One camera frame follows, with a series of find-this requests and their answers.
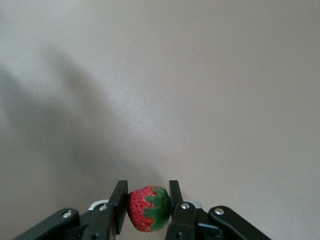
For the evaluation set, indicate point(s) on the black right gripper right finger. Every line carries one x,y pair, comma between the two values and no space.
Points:
182,222

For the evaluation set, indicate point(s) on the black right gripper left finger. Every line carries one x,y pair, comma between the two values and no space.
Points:
100,222

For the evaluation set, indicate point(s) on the red strawberry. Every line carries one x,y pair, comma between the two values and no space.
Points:
140,207

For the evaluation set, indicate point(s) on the brown table cloth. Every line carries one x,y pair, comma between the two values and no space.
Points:
175,87

